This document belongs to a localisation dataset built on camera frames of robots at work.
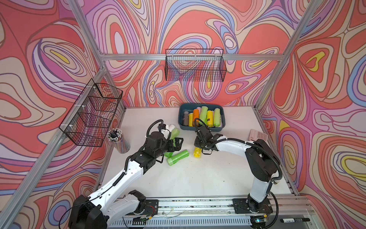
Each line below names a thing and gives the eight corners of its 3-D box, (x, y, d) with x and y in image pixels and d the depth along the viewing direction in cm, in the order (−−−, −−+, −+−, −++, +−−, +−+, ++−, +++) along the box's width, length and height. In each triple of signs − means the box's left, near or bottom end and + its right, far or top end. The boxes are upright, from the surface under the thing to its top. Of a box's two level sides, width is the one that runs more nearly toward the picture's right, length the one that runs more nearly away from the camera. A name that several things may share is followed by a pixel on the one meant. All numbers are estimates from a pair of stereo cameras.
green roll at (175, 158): (169, 166, 89) (168, 164, 87) (166, 161, 92) (165, 159, 89) (189, 155, 94) (189, 153, 92) (186, 151, 96) (186, 148, 94)
